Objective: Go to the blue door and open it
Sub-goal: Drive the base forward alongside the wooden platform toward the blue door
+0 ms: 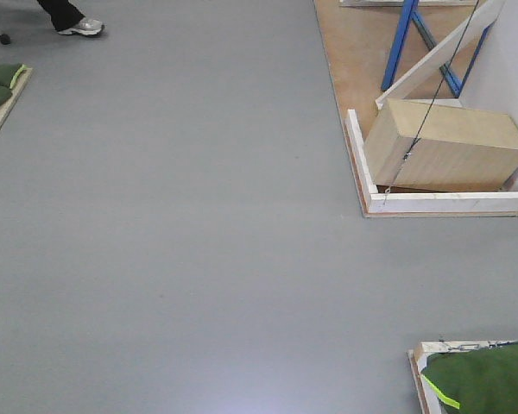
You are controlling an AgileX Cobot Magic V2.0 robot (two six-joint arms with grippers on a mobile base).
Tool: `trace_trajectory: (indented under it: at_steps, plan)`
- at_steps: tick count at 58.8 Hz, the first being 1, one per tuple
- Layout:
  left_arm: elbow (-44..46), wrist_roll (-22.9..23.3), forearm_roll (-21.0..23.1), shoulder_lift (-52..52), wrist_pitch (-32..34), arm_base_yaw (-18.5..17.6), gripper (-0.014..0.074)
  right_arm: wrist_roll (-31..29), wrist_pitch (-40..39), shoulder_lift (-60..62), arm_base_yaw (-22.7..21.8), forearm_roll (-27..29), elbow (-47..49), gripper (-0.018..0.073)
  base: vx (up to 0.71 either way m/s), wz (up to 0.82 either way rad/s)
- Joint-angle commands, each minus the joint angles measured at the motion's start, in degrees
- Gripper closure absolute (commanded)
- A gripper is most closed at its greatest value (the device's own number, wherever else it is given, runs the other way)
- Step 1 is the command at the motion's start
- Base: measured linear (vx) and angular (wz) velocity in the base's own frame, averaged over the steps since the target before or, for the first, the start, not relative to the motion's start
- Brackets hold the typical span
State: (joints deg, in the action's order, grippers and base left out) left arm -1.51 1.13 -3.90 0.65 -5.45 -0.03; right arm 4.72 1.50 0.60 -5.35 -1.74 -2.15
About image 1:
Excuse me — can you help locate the black trouser leg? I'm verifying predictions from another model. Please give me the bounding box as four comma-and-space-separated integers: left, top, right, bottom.
37, 0, 85, 32

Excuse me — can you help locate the wooden platform bottom right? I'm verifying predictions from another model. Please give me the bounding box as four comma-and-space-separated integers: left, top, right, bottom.
406, 340, 518, 414

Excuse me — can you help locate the plywood door platform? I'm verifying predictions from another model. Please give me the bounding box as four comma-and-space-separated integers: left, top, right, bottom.
313, 0, 518, 219

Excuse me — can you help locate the white diagonal brace beam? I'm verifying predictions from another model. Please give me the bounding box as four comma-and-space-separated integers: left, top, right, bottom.
376, 0, 505, 110

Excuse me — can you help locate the beige wooden box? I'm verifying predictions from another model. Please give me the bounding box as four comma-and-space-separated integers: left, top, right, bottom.
363, 99, 518, 192

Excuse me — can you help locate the white grey sneaker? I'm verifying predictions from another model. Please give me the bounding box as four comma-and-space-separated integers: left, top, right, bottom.
58, 17, 105, 37

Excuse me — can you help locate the white wooden edge frame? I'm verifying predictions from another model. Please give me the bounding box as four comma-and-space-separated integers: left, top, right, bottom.
344, 110, 518, 217

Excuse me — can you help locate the metal chain turnbuckle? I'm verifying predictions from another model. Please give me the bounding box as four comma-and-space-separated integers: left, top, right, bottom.
438, 340, 518, 353

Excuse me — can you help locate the green sandbag bottom right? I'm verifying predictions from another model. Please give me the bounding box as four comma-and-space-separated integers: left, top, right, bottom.
420, 342, 518, 413

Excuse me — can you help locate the black tension rope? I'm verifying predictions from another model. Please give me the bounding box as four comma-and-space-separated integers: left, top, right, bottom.
382, 0, 480, 205

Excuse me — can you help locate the green sandbag upper left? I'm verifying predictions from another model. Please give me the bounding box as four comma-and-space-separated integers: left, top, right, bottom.
0, 63, 28, 90

